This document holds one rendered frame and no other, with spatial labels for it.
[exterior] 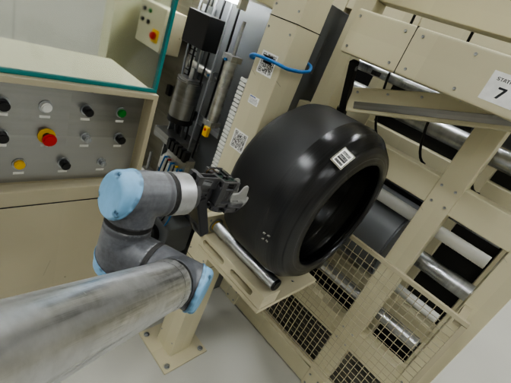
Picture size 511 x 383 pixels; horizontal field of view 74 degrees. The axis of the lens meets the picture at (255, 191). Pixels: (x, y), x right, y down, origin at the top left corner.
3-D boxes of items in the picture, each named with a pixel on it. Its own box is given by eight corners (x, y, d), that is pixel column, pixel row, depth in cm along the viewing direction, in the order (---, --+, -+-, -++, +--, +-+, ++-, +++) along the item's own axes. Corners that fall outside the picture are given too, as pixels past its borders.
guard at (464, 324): (239, 289, 194) (287, 186, 164) (242, 287, 195) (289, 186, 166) (369, 432, 147) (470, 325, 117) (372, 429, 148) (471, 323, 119)
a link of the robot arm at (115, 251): (128, 299, 63) (145, 242, 59) (77, 270, 65) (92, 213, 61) (156, 276, 71) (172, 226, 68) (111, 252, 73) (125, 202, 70)
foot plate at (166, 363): (138, 333, 181) (139, 330, 180) (180, 315, 201) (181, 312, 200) (164, 375, 167) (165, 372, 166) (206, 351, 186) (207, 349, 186)
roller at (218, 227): (212, 221, 129) (221, 218, 133) (209, 230, 132) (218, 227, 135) (274, 283, 111) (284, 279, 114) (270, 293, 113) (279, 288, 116)
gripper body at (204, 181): (243, 184, 78) (204, 182, 68) (228, 214, 81) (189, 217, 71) (223, 166, 82) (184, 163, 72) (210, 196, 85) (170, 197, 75)
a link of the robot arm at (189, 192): (171, 224, 68) (147, 197, 73) (190, 223, 71) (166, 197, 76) (187, 187, 65) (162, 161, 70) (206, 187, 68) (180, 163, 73)
